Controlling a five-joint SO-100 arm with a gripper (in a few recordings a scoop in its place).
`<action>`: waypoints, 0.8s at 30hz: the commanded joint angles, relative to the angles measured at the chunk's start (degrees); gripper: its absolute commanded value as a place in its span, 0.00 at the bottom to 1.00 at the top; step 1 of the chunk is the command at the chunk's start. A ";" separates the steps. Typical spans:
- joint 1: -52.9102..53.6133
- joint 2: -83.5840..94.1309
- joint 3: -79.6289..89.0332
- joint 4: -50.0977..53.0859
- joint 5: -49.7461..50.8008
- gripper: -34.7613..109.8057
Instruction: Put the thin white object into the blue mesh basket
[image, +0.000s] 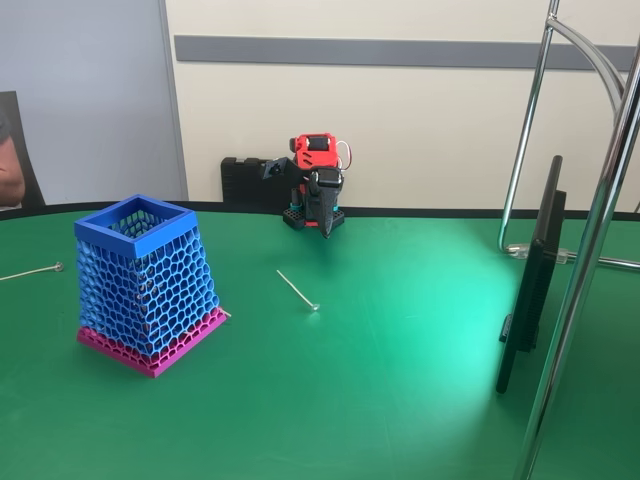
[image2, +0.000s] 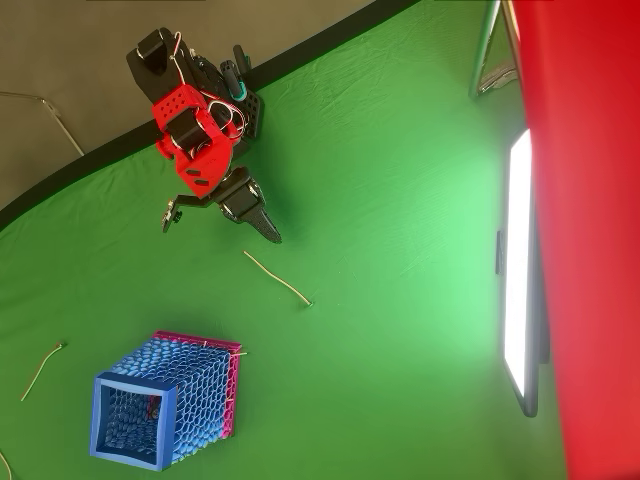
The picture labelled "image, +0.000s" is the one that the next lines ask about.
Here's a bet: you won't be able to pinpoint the seated person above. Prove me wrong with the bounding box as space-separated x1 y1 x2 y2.
0 107 27 209

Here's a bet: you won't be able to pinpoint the chrome tube frame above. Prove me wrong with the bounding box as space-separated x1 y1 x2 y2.
497 0 640 272

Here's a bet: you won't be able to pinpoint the chrome metal frame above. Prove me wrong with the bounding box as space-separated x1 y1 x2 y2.
512 49 640 480

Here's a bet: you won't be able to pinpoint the blue and pink mesh basket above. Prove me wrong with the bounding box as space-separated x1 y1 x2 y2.
73 193 229 379

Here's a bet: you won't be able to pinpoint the black chair back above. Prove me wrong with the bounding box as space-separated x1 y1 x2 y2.
0 91 47 211

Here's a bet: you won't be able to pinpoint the black plastic tool case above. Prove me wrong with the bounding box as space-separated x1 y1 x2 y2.
220 156 301 212

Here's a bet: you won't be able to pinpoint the black flat monitor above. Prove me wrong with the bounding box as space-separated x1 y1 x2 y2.
494 154 569 396

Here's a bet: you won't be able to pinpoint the clear plastic foot piece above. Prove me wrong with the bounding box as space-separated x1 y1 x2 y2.
505 242 577 265

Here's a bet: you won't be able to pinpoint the white cable with round tip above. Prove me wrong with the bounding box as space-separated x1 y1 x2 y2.
276 269 322 315
0 260 65 282

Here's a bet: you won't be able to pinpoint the grey wall rail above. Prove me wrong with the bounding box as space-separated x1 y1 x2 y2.
173 34 637 72

